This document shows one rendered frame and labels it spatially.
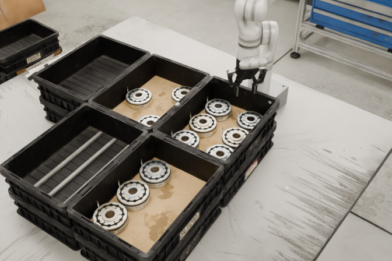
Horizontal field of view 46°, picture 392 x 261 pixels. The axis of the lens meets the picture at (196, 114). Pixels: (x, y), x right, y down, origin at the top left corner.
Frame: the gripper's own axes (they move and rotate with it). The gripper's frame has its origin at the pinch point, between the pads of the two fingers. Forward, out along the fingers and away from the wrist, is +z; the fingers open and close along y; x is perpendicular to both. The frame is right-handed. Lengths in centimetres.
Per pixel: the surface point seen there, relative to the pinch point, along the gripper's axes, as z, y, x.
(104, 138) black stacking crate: 17, 51, -4
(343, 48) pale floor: 100, -136, -168
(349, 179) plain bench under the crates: 30, -35, 22
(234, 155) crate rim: 7.1, 9.9, 23.4
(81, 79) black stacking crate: 17, 59, -44
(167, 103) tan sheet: 17.1, 25.4, -20.1
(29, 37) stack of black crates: 51, 97, -148
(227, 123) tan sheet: 17.1, 5.1, -3.5
